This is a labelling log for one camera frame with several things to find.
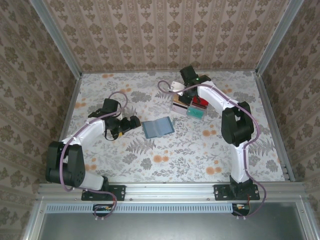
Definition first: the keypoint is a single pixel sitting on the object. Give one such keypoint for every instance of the aluminium side rail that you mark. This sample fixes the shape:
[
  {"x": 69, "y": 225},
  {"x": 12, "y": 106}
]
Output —
[
  {"x": 267, "y": 105},
  {"x": 71, "y": 105}
]

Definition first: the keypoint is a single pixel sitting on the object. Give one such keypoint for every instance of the grey metal panel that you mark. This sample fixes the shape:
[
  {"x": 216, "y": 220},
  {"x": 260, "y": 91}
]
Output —
[{"x": 170, "y": 227}]

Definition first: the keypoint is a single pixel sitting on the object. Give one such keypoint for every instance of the pale pink blossom card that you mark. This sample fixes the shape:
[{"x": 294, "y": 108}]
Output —
[{"x": 178, "y": 108}]

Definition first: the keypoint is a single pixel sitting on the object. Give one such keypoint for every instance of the teal leather card holder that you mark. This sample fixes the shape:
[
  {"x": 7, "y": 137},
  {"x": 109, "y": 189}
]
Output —
[{"x": 157, "y": 127}]

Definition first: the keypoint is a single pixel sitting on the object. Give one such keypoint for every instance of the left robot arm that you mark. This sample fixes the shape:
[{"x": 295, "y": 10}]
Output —
[{"x": 70, "y": 165}]

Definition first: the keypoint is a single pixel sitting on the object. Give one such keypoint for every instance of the teal VIP card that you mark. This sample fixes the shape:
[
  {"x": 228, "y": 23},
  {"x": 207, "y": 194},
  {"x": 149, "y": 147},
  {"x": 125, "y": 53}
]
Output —
[{"x": 196, "y": 113}]

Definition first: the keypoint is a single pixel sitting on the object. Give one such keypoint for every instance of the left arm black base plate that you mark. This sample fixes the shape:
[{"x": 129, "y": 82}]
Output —
[{"x": 118, "y": 192}]

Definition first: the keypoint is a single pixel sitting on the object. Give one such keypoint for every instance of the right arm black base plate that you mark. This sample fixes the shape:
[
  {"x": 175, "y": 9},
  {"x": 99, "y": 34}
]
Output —
[{"x": 221, "y": 193}]

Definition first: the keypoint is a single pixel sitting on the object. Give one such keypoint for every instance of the floral table cover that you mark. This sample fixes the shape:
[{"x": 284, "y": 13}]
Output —
[{"x": 150, "y": 165}]

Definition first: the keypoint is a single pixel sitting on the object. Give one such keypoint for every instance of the red card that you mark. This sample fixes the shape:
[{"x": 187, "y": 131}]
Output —
[{"x": 203, "y": 102}]

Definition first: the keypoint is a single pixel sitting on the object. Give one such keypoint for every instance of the clear acrylic organizer box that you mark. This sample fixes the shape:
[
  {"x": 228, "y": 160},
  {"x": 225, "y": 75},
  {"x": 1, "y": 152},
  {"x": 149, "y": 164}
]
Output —
[{"x": 187, "y": 111}]

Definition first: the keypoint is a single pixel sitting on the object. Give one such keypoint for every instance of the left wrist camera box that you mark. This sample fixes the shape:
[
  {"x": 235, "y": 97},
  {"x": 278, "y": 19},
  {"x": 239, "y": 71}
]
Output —
[{"x": 119, "y": 116}]

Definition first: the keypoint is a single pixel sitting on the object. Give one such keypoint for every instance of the aluminium back rail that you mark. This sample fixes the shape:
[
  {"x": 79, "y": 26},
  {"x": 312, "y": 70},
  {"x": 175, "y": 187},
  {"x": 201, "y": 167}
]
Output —
[{"x": 170, "y": 71}]

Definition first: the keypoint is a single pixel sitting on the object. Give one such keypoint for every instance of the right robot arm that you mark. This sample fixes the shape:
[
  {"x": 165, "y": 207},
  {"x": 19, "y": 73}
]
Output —
[{"x": 237, "y": 125}]

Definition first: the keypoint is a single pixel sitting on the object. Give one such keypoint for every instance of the aluminium corner post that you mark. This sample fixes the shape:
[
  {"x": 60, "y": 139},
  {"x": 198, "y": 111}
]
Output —
[
  {"x": 278, "y": 37},
  {"x": 57, "y": 37}
]

